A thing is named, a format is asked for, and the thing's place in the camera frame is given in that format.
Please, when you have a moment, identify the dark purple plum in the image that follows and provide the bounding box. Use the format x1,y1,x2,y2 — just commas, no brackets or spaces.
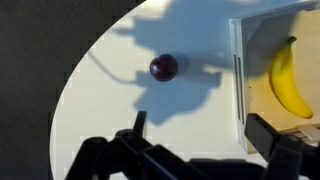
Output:
149,53,179,83

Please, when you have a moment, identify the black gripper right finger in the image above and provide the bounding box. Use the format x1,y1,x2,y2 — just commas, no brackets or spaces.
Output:
244,112,320,180

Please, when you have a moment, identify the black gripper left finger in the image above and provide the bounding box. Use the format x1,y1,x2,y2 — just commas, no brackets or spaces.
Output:
64,111,201,180

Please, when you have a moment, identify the yellow banana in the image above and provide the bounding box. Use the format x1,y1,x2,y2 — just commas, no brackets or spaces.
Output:
269,35,314,120

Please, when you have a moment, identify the light wooden crate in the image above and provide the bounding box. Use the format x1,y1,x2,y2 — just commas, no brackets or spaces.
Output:
228,0,320,155

